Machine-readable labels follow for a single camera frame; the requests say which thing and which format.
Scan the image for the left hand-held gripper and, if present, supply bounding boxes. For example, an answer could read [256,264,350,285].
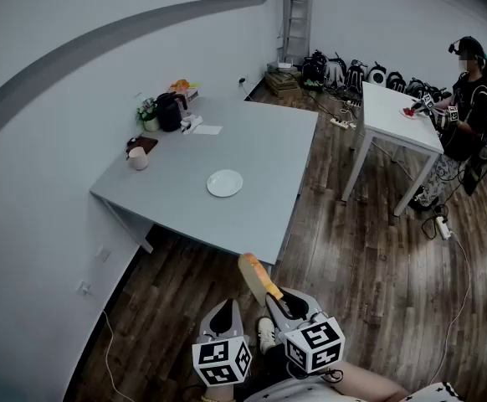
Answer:
[192,298,254,388]

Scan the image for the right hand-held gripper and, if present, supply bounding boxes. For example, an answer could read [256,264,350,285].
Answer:
[265,288,346,374]

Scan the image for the white round plate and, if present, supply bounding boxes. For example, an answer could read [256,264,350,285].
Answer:
[206,168,244,198]

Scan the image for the person's right forearm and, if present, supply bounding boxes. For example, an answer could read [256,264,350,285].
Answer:
[334,360,411,402]

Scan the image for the person's white shoe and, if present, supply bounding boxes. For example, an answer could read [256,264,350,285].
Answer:
[256,316,276,356]

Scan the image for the person's black trouser leg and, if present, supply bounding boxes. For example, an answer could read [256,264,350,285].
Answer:
[261,343,295,387]

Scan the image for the person's white patterned shirt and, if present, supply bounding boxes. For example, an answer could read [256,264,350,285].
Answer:
[242,380,464,402]

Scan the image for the large grey table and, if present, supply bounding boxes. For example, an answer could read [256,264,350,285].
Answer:
[89,93,320,267]

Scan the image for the pale pink cup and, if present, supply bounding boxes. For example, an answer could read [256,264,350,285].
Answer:
[126,146,151,172]

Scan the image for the white paper sheet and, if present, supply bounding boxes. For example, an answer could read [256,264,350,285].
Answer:
[192,123,224,137]

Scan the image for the crumpled white tissue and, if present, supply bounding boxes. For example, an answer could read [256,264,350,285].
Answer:
[179,114,204,136]

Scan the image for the small white table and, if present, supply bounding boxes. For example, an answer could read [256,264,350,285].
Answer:
[340,80,446,219]

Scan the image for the black kettle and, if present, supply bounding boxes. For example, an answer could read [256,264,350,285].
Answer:
[155,91,189,133]

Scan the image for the small potted flowers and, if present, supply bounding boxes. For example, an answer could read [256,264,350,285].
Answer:
[136,96,161,133]

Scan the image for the stack of wooden crates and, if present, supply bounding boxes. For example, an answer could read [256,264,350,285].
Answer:
[264,70,303,98]

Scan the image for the row of backpacks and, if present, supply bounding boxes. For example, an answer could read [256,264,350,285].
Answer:
[300,49,454,105]

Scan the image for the orange and yellow packet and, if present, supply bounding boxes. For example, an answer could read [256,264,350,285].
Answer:
[168,78,202,94]

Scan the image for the white router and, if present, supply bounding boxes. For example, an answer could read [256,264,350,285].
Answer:
[266,55,295,73]

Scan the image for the metal ladder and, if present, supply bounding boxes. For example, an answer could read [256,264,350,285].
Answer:
[282,0,315,64]

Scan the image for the thin white cable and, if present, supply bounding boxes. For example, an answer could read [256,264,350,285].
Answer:
[100,309,136,402]

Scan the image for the black floor cable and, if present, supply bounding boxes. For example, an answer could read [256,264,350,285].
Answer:
[420,204,450,239]

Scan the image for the long white cable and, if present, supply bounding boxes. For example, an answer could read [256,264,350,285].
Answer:
[428,231,474,394]

